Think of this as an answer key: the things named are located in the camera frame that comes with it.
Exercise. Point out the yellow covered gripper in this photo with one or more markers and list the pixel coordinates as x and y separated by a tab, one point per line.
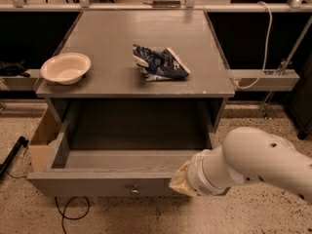
196	176

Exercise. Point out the grey top drawer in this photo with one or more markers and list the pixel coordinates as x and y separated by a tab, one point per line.
124	147

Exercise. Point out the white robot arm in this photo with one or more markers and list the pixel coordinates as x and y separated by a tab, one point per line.
247	155

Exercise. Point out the grey drawer cabinet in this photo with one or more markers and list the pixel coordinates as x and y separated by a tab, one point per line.
107	37

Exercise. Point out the blue white chip bag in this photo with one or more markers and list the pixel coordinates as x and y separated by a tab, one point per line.
159	66

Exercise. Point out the cardboard box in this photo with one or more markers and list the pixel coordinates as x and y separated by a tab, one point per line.
40	145

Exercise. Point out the white bowl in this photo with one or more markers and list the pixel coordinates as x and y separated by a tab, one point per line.
66	69

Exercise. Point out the black rod on floor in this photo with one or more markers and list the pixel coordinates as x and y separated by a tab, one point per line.
21	142

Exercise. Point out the grey metal rail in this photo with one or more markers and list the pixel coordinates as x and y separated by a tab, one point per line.
257	80

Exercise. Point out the black object on left rail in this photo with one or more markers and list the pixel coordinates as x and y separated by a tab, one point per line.
13	69

